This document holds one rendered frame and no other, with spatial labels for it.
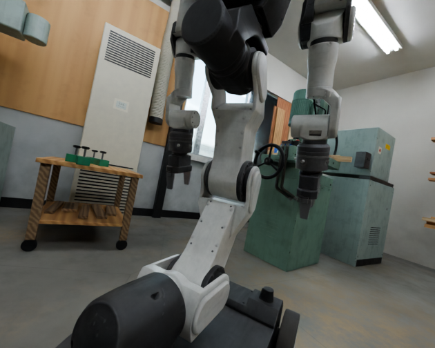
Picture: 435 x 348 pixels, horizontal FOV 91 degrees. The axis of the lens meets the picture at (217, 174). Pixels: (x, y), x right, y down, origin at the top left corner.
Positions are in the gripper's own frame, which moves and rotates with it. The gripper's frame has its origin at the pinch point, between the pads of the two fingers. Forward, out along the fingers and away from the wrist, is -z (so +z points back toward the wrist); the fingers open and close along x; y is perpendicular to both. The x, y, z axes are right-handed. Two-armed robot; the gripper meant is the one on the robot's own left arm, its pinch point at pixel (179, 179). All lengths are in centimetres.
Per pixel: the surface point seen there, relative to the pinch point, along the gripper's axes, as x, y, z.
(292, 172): 111, -29, -6
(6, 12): 10, 159, 90
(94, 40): 81, 171, 103
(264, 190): 116, -7, -25
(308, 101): 138, -30, 54
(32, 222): -12, 89, -37
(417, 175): 315, -167, -12
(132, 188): 33, 62, -21
